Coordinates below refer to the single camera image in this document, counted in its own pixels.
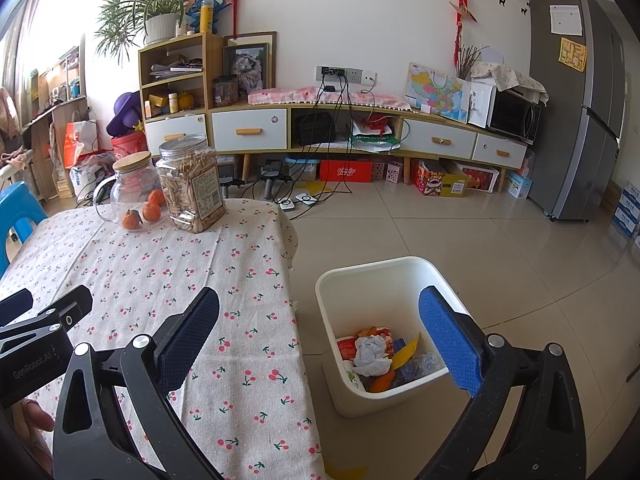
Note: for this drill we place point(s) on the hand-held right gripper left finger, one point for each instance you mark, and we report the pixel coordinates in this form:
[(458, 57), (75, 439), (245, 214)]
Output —
[(187, 340)]

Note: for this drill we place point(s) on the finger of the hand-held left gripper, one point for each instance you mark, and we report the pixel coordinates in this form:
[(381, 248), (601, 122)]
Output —
[(15, 306), (70, 307)]

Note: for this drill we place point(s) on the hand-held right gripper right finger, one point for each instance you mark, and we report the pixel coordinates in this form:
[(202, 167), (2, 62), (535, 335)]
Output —
[(450, 345)]

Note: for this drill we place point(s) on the crushed clear plastic bottle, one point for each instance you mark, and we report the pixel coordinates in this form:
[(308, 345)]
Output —
[(425, 364)]

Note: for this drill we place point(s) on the yellow snack packet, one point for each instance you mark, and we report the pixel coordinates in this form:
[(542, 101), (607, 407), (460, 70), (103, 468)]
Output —
[(407, 351)]

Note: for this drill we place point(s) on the blue white carton box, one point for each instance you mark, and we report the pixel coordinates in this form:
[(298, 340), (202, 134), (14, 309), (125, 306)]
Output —
[(398, 345)]

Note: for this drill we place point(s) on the orange peel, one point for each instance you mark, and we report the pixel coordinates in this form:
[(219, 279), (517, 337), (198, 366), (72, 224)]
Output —
[(382, 383), (369, 331)]

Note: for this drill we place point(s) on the white green paper cup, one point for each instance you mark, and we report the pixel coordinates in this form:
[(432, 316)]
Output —
[(355, 379)]

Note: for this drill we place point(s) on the red noodle wrapper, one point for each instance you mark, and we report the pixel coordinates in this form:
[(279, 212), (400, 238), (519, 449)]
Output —
[(347, 347)]

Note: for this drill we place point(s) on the person's left hand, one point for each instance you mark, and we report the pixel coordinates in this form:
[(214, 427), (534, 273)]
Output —
[(35, 420)]

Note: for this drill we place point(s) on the cherry print tablecloth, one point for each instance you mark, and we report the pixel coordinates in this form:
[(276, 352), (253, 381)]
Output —
[(150, 285)]

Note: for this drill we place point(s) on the blue plastic stool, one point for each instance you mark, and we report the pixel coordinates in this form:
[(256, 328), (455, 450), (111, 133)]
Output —
[(20, 205)]

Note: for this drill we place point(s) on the tangerine with leaf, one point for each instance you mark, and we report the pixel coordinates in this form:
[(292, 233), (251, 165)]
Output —
[(131, 221)]

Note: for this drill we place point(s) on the white printed bag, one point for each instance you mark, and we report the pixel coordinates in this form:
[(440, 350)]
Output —
[(87, 180)]

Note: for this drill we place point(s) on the glass teapot with bamboo lid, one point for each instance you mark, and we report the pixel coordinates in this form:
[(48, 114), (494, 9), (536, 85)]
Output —
[(130, 180)]

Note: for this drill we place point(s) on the clear plastic snack jar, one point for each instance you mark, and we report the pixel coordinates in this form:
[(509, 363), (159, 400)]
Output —
[(192, 190)]

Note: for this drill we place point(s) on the colourful lion print box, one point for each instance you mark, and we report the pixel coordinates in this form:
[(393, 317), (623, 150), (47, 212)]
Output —
[(440, 180)]

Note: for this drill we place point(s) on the orange white bag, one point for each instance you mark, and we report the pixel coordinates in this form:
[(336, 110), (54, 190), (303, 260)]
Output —
[(80, 140)]

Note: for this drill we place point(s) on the red bucket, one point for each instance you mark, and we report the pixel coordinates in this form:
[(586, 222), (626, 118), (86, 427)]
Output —
[(130, 147)]

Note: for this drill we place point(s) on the blue white small box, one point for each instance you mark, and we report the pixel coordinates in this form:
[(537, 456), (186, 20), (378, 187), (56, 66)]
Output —
[(518, 185)]

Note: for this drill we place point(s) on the brown clothing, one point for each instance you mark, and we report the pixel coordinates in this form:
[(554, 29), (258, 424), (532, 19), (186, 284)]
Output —
[(7, 115)]

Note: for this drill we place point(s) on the wooden desk with shelves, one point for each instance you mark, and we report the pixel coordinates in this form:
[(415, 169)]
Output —
[(50, 110)]

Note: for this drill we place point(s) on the red flat box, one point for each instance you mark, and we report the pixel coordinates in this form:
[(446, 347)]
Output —
[(345, 171)]

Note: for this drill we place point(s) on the purple hat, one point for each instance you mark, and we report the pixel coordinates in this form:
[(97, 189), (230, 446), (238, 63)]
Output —
[(125, 110)]

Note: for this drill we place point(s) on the long cabinet with white drawers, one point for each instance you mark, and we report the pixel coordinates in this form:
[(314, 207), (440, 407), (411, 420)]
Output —
[(250, 130)]

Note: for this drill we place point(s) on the white blue carton stack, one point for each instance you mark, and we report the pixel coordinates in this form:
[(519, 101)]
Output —
[(627, 210)]

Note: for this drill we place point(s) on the green white plastic bag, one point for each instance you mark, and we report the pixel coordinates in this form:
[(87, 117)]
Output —
[(372, 135)]

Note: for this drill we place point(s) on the black microwave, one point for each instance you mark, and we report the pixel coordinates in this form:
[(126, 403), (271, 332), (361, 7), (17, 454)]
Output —
[(512, 115)]

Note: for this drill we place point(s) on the white paper bag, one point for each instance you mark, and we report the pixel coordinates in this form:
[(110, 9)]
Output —
[(480, 105)]

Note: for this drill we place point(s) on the small brown snack jar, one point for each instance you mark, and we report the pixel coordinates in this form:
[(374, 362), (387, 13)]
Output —
[(226, 91)]

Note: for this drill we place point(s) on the colourful map board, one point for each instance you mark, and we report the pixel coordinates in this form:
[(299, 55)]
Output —
[(435, 90)]

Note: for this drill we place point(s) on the grey fridge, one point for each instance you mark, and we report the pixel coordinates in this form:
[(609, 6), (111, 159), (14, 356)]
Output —
[(565, 110)]

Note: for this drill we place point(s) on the pink cloth runner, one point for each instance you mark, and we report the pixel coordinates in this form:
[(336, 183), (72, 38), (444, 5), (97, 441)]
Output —
[(290, 95)]

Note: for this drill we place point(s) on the floral cloth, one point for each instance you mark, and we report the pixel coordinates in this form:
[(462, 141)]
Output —
[(510, 77)]

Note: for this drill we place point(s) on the framed cat picture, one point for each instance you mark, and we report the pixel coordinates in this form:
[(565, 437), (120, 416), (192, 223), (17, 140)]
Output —
[(250, 70)]

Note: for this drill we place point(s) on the dried twigs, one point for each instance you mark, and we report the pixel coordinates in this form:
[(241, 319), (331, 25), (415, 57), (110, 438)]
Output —
[(470, 62)]

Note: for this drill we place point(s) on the wooden shelf unit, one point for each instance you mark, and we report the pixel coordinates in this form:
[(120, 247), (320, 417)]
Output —
[(175, 42)]

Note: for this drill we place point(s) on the potted spider plant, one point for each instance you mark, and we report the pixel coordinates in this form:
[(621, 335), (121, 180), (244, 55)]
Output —
[(162, 27)]

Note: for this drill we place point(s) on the yellow note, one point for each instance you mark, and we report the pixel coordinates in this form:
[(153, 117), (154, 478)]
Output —
[(572, 54)]

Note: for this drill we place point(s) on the yellow bottle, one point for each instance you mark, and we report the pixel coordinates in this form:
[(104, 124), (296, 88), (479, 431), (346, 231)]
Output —
[(206, 19)]

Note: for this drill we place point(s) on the blue toy figure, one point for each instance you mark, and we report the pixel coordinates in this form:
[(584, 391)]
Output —
[(195, 12)]

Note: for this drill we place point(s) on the white paper sheet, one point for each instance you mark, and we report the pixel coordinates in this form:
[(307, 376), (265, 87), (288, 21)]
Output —
[(566, 20)]

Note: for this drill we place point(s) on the grey wall socket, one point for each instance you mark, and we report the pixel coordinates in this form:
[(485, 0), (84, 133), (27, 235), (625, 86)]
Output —
[(357, 76)]

